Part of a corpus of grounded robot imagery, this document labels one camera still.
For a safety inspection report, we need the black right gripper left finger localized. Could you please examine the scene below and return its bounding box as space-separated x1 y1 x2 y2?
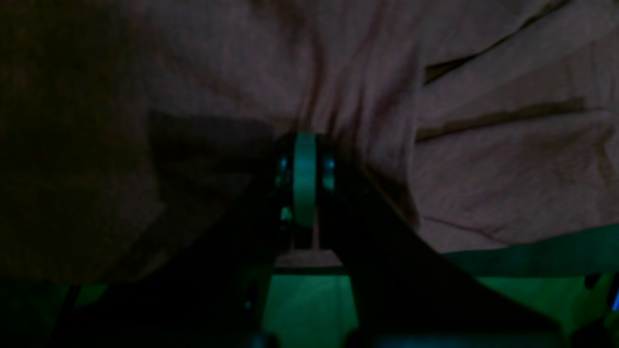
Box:
49 136 295 348

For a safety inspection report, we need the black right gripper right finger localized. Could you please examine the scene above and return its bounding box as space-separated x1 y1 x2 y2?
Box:
294 133 566 348

